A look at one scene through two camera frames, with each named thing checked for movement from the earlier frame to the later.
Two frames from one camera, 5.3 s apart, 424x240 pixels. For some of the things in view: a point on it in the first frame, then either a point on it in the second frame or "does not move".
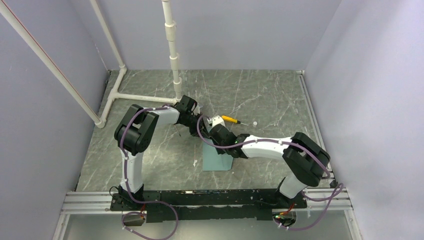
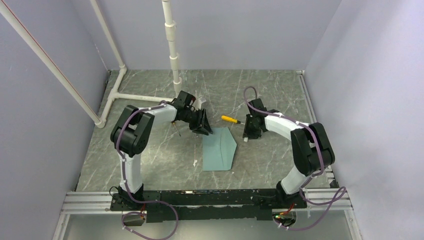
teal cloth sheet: [212, 161] does not move
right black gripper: [220, 151] -> [247, 132]
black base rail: [161, 206] does not move
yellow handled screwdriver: [230, 119] does not move
